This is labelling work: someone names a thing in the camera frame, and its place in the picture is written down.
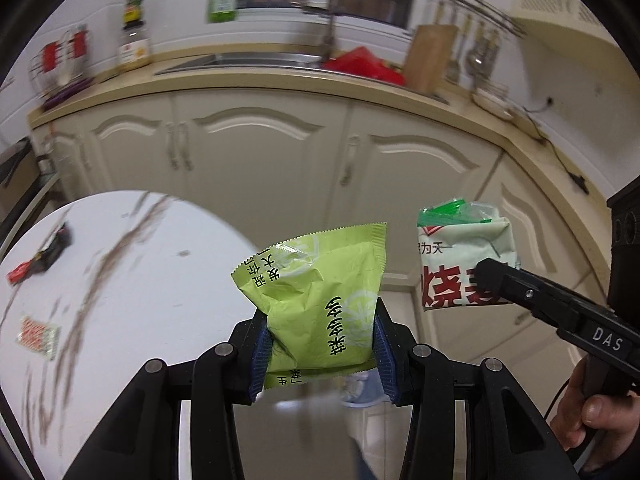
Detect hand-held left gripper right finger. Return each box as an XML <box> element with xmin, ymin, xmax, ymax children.
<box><xmin>372</xmin><ymin>299</ymin><xmax>581</xmax><ymax>480</ymax></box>

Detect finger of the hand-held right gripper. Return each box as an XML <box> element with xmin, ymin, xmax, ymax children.
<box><xmin>473</xmin><ymin>258</ymin><xmax>568</xmax><ymax>336</ymax></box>

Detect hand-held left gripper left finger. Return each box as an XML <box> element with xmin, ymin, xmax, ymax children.
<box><xmin>65</xmin><ymin>307</ymin><xmax>275</xmax><ymax>480</ymax></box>

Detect light blue trash bin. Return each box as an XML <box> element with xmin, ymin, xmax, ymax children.
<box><xmin>342</xmin><ymin>375</ymin><xmax>393</xmax><ymax>407</ymax></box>

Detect white red-lettered snack packet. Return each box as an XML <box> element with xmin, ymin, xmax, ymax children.
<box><xmin>416</xmin><ymin>199</ymin><xmax>523</xmax><ymax>313</ymax></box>

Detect lime green snack packet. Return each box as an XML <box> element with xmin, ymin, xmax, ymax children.
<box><xmin>230</xmin><ymin>222</ymin><xmax>388</xmax><ymax>391</ymax></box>

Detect person's right hand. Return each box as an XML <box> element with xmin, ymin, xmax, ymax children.
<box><xmin>550</xmin><ymin>357</ymin><xmax>640</xmax><ymax>461</ymax></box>

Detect stack of white bowls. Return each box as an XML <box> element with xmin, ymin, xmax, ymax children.
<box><xmin>470</xmin><ymin>82</ymin><xmax>516</xmax><ymax>121</ymax></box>

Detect cream kitchen cabinet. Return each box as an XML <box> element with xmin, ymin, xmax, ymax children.
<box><xmin>30</xmin><ymin>87</ymin><xmax>611</xmax><ymax>391</ymax></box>

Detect red white snack packet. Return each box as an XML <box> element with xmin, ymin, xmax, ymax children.
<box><xmin>17</xmin><ymin>316</ymin><xmax>62</xmax><ymax>361</ymax></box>

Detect metal spatula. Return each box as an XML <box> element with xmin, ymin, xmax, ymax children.
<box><xmin>445</xmin><ymin>15</ymin><xmax>464</xmax><ymax>86</ymax></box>

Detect metal ladle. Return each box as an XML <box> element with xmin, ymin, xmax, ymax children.
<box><xmin>464</xmin><ymin>25</ymin><xmax>488</xmax><ymax>89</ymax></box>

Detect red black snack wrapper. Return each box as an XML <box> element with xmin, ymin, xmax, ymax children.
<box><xmin>6</xmin><ymin>225</ymin><xmax>73</xmax><ymax>285</ymax></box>

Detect wooden cutting board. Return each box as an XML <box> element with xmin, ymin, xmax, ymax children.
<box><xmin>402</xmin><ymin>24</ymin><xmax>460</xmax><ymax>95</ymax></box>

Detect red plastic bag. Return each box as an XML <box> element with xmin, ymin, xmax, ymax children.
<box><xmin>320</xmin><ymin>46</ymin><xmax>406</xmax><ymax>86</ymax></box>

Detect beige kitchen countertop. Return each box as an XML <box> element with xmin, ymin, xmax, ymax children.
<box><xmin>27</xmin><ymin>52</ymin><xmax>640</xmax><ymax>281</ymax></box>

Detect steel sink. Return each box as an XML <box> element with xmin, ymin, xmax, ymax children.
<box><xmin>155</xmin><ymin>51</ymin><xmax>331</xmax><ymax>76</ymax></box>

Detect metal faucet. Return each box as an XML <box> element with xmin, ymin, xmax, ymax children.
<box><xmin>292</xmin><ymin>0</ymin><xmax>346</xmax><ymax>63</ymax></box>

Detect large clear jar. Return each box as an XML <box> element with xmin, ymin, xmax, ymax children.
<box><xmin>117</xmin><ymin>27</ymin><xmax>152</xmax><ymax>74</ymax></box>

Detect dark sauce jar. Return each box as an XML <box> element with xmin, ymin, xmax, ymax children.
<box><xmin>122</xmin><ymin>0</ymin><xmax>146</xmax><ymax>31</ymax></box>

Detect black power cable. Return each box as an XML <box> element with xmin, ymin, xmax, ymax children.
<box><xmin>520</xmin><ymin>95</ymin><xmax>591</xmax><ymax>194</ymax></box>

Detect metal utensil rail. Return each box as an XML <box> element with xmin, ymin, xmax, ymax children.
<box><xmin>437</xmin><ymin>0</ymin><xmax>528</xmax><ymax>39</ymax></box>

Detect wire dish rack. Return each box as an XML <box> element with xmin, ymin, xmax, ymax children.
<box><xmin>29</xmin><ymin>25</ymin><xmax>98</xmax><ymax>107</ymax></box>

